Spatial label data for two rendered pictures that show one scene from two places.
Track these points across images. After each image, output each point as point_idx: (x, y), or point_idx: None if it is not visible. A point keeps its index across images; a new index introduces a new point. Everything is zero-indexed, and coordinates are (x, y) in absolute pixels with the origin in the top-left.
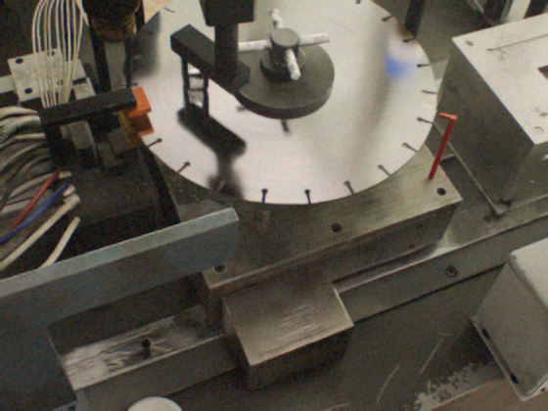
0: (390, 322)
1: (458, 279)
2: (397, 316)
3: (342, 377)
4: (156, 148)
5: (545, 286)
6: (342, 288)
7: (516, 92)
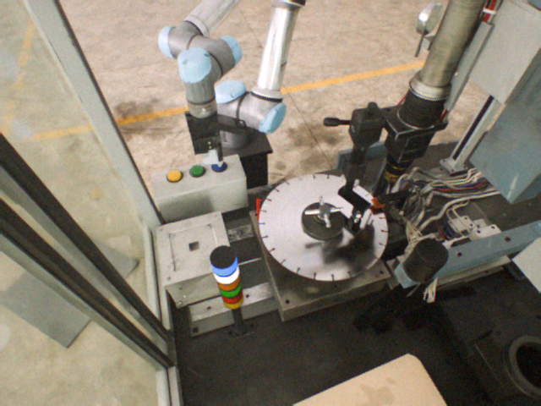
0: None
1: (248, 216)
2: None
3: None
4: (366, 193)
5: (239, 167)
6: None
7: (216, 233)
